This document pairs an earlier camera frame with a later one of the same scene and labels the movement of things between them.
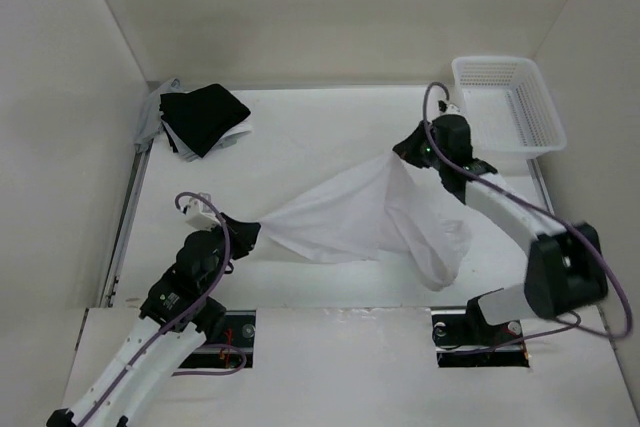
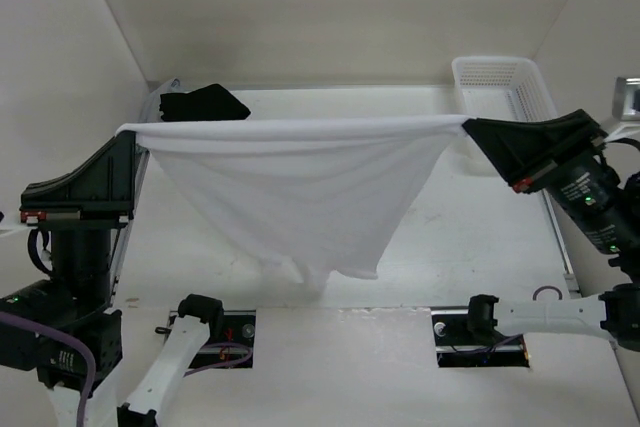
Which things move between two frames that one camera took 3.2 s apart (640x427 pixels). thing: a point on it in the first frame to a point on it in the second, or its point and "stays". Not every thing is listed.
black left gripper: (244, 235) to (101, 190)
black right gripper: (407, 148) to (524, 151)
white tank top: (391, 211) to (322, 194)
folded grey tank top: (153, 114) stays
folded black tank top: (203, 116) stays
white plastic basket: (509, 104) stays
